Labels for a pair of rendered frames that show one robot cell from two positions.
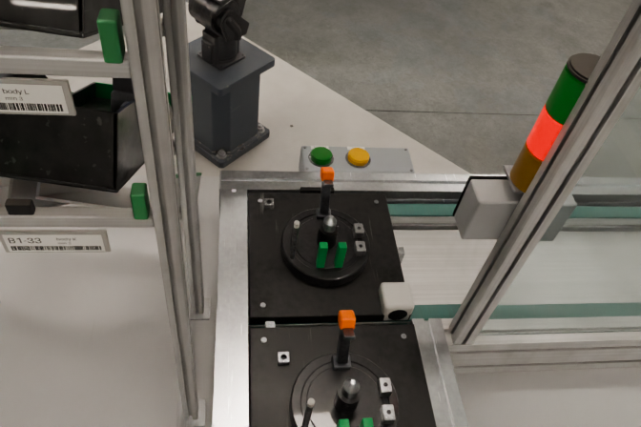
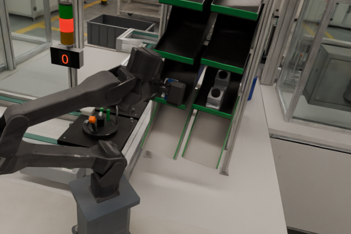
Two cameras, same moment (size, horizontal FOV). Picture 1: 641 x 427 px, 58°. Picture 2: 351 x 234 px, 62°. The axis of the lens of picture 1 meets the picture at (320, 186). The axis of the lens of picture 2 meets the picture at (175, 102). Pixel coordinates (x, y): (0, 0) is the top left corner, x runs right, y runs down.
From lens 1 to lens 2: 1.48 m
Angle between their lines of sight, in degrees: 102
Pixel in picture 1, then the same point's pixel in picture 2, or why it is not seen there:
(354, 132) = (11, 221)
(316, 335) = (119, 112)
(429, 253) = (52, 133)
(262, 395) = (141, 107)
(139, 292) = (168, 164)
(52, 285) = (201, 174)
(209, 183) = not seen: hidden behind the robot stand
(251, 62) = (87, 182)
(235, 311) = (140, 125)
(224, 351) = (147, 118)
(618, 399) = not seen: hidden behind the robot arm
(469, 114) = not seen: outside the picture
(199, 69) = (123, 183)
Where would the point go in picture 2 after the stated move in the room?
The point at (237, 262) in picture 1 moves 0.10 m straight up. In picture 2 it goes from (134, 135) to (136, 115)
